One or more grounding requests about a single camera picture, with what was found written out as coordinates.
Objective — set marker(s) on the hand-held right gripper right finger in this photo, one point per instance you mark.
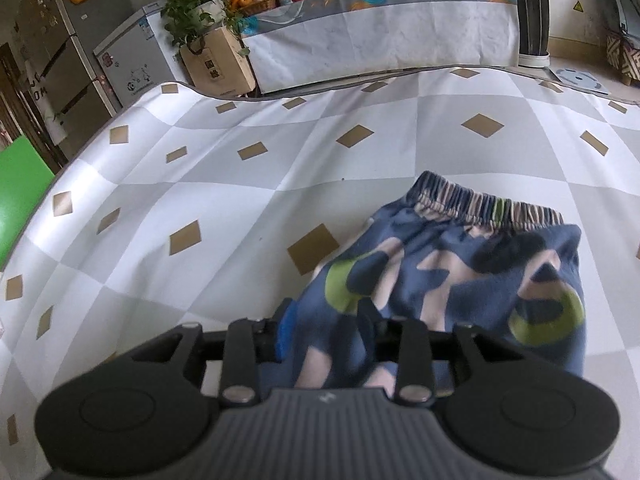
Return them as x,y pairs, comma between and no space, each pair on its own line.
367,320

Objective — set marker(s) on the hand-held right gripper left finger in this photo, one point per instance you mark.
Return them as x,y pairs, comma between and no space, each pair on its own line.
282,330

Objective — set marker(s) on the blue letter-print pants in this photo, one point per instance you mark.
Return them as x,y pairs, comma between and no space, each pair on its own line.
450,270

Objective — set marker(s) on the brown cardboard box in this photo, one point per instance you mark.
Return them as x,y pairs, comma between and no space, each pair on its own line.
217,65

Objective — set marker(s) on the cloth-covered side table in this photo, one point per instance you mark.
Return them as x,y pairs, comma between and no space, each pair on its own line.
380,40

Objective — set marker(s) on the green plastic chair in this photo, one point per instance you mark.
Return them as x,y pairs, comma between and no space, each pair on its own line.
20,195

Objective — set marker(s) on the white chest freezer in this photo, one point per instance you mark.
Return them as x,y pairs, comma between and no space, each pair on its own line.
135,60

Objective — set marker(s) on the round pale blue disc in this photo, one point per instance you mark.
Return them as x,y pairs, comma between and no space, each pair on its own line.
582,80

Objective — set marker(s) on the green potted plant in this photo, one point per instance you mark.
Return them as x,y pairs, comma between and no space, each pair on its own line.
195,0

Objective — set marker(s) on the tall black planter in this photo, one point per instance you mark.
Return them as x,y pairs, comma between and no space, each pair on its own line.
532,15

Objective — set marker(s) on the grey refrigerator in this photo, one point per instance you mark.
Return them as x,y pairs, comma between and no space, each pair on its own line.
50,60

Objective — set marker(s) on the yellow triangular wall sticker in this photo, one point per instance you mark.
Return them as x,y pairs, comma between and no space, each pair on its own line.
579,7

